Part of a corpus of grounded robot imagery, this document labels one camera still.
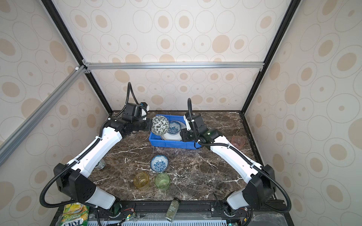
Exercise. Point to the yellow glass cup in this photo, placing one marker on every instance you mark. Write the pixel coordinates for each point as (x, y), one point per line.
(141, 180)

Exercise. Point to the black striped white plate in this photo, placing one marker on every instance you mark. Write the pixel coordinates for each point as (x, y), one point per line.
(176, 137)

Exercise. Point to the green beverage can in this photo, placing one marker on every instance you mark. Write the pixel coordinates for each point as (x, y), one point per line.
(100, 165)

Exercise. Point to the pink plastic cup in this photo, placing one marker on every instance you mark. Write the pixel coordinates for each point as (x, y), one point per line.
(238, 142)

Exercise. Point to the blue plastic bin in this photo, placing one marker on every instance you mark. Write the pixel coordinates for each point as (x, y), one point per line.
(157, 141)

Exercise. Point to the silver aluminium crossbar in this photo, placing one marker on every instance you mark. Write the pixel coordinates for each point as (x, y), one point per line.
(176, 65)

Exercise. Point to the blue floral ceramic bowl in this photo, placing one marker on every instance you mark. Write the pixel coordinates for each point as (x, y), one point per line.
(174, 127)

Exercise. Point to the black right corner post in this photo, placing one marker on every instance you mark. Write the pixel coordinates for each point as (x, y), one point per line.
(293, 6)

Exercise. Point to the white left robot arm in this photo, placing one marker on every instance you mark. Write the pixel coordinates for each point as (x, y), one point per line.
(72, 178)

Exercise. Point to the green glass cup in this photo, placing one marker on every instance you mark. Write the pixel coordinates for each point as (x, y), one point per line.
(162, 181)

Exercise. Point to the yellow green snack bag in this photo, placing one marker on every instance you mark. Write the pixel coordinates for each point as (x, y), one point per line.
(75, 214)

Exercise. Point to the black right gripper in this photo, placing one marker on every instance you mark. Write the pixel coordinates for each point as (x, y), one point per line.
(184, 135)

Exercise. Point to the spice jar with herbs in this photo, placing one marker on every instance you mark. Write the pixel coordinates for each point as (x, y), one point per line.
(173, 209)

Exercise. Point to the black corner frame post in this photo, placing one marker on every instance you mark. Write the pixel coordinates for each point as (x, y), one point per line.
(63, 30)

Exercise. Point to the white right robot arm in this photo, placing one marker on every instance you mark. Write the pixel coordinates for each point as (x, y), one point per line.
(259, 188)

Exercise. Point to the silver aluminium side rail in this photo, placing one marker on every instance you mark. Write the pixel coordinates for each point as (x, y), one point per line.
(18, 136)

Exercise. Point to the blue dotted ceramic bowl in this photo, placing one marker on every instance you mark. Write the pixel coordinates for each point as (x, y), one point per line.
(159, 163)

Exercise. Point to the leaf patterned ceramic bowl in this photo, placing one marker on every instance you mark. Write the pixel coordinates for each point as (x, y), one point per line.
(160, 125)

